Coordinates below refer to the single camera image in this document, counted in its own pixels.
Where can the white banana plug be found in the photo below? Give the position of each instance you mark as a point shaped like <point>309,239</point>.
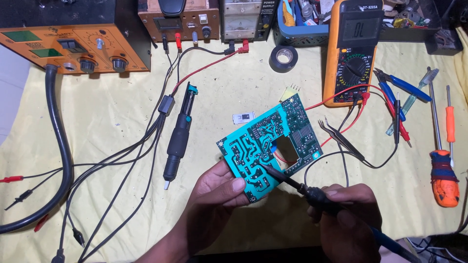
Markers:
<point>195,37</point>

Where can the analog meter power supply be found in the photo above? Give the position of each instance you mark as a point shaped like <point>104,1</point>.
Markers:
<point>243,20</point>

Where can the teal printed circuit board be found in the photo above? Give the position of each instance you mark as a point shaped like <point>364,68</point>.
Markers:
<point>256,146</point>

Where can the red angled plug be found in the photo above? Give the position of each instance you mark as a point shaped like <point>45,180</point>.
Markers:
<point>244,46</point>

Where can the red banana plug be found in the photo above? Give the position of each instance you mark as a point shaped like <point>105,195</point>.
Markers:
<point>178,41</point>

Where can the orange digital multimeter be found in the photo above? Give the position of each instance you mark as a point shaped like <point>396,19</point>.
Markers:
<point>353,62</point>

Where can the yellow table cloth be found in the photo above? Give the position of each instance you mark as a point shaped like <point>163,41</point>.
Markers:
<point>120,208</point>

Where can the black tray of clutter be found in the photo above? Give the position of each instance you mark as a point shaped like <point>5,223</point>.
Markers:
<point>442,40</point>

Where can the blue basket of tools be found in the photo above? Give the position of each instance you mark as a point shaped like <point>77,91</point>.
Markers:
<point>299,31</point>

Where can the black multimeter probe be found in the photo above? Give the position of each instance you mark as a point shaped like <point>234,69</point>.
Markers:
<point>397,117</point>

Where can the red alligator clip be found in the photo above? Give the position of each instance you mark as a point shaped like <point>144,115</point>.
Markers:
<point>11,179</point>
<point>42,222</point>

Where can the black angled plug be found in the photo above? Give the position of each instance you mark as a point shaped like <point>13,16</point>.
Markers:
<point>230,47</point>

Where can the black electrical tape roll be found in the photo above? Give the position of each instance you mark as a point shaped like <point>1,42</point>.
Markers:
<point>275,60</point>

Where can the orange black soldering station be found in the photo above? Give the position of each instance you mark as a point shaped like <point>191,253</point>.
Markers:
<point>73,40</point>

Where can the small transistor in clear packet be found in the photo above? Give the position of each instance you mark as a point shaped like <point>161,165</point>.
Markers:
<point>244,117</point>

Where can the black metal tweezers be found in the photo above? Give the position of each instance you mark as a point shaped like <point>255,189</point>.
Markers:
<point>343,140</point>

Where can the red multimeter probe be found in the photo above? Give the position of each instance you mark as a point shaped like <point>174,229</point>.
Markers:
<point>400,126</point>

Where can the black banana plug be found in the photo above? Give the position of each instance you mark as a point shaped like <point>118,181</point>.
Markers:
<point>165,42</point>

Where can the yellow component with pins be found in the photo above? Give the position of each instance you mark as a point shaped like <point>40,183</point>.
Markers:
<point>287,94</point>

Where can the person's left hand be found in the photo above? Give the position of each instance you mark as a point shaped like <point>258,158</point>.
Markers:
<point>208,197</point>

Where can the black desoldering gun teal trim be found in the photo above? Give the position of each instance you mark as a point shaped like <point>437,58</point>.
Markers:
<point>179,138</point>

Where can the brown wooden power supply box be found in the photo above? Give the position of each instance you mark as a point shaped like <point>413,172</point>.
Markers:
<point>182,22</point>

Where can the person's right hand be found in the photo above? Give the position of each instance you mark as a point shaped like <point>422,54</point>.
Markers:
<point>354,226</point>

